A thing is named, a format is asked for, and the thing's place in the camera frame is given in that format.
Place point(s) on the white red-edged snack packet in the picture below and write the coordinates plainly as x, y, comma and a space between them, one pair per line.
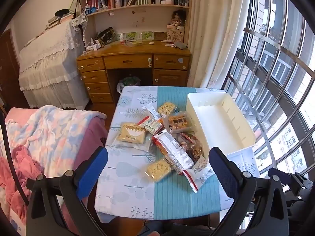
198, 174

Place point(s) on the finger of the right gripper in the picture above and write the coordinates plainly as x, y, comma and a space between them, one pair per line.
298, 184

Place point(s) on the dark patterned pouch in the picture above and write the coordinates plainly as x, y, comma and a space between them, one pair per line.
106, 36

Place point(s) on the wooden bookshelf hutch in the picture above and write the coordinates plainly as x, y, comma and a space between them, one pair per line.
138, 18

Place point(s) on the pastel fleece blanket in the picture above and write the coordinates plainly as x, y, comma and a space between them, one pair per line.
47, 140

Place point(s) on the red white small snack packet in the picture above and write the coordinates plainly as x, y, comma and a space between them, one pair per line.
150, 125

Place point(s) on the doll on desk box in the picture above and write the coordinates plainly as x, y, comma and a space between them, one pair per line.
178, 20

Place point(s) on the long red white biscuit pack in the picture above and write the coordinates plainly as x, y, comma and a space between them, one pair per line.
175, 155

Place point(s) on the patterned cardboard box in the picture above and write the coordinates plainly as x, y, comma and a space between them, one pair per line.
175, 35

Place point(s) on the orange cookie tray pack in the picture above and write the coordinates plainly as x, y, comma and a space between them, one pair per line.
178, 122

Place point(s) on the metal window security grille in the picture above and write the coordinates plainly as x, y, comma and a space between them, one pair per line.
271, 80

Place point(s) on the mixed nuts clear bag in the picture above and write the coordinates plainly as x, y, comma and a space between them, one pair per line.
190, 144

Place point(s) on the wooden desk with drawers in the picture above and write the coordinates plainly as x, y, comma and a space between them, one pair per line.
154, 64

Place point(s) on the blue white patterned tablecloth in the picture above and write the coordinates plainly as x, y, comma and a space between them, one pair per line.
124, 189

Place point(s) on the beige pastry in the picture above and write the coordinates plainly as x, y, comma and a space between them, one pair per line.
132, 136

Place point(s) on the white orange snack bar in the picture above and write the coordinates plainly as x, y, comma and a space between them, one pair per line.
150, 110

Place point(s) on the puffed rice cracker pack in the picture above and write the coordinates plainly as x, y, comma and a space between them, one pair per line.
158, 170

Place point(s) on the white small bottle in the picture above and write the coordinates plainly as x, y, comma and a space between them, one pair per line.
121, 38

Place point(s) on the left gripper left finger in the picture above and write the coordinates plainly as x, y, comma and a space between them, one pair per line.
44, 215

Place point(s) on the white plastic storage bin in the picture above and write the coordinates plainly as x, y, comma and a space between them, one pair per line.
219, 122

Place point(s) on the white lace covered cabinet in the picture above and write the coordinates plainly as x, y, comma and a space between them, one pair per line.
48, 69

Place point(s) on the white charger with cables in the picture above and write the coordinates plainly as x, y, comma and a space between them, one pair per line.
92, 45

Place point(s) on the pink cloth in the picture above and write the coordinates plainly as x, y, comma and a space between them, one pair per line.
17, 176

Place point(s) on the dark wooden door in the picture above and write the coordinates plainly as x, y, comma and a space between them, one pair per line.
11, 94

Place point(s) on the plastic bag under desk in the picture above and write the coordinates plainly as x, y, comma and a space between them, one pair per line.
128, 81

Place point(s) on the cream floral curtain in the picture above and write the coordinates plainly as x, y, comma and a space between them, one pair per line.
216, 27

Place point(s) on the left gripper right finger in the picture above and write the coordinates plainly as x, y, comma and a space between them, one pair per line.
270, 212

